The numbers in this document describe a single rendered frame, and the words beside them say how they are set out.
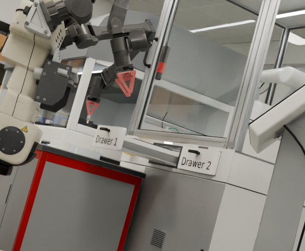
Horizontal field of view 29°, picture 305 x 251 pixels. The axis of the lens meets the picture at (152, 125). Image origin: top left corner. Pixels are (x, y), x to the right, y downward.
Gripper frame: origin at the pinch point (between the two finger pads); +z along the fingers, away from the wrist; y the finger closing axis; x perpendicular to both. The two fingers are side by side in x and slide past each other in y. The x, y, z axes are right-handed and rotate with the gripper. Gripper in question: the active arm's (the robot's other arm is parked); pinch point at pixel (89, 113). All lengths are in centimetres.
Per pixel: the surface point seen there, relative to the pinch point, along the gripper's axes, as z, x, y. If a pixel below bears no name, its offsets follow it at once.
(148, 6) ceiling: -169, -73, 393
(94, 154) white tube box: 19.8, -7.3, -6.8
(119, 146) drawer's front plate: 13.1, -12.9, -43.1
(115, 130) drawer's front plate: 6.2, -10.3, -35.4
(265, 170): 7, -75, -66
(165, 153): 11, -37, -34
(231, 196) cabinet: 22, -61, -70
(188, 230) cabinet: 42, -51, -56
